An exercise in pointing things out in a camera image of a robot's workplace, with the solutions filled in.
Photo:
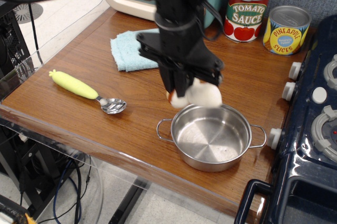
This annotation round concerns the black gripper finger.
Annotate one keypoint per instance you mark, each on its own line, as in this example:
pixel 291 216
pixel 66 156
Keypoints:
pixel 183 80
pixel 168 77

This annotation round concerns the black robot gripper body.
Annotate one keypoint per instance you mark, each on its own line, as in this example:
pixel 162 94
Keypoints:
pixel 181 45

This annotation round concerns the plush brown white mushroom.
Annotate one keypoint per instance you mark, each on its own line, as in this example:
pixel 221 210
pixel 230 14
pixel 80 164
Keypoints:
pixel 199 93

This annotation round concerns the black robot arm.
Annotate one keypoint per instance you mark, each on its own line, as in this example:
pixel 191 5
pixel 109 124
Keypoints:
pixel 179 47

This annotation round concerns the light blue folded cloth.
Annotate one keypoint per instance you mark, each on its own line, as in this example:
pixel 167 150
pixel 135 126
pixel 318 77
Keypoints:
pixel 124 49

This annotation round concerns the small stainless steel pot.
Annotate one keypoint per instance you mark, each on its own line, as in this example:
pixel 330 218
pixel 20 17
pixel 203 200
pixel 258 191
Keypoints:
pixel 211 139

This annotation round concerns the tomato sauce can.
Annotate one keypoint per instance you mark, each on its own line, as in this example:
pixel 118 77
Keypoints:
pixel 243 20

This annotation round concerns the white stove knob middle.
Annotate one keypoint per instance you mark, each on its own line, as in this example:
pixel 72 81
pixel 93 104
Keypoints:
pixel 288 91

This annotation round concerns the white stove knob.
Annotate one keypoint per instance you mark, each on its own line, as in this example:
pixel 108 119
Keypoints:
pixel 274 137
pixel 288 91
pixel 295 70

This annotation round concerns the white stove knob bottom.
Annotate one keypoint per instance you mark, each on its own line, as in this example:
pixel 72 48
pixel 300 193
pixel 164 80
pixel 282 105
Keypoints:
pixel 274 137

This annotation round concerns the pineapple slices can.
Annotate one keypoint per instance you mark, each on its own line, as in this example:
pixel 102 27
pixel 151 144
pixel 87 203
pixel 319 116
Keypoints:
pixel 286 29

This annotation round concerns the white stove knob top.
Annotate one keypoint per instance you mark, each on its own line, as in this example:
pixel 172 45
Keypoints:
pixel 295 70

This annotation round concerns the black table leg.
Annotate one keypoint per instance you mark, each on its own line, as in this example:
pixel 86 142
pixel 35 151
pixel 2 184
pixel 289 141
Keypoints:
pixel 127 204

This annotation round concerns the black desk at left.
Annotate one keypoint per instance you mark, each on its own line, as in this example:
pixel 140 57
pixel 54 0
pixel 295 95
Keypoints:
pixel 12 42

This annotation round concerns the dark blue toy stove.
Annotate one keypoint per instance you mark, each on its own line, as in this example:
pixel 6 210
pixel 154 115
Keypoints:
pixel 303 185

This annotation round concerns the spoon with yellow-green handle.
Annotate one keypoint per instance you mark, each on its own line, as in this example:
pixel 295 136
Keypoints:
pixel 76 86

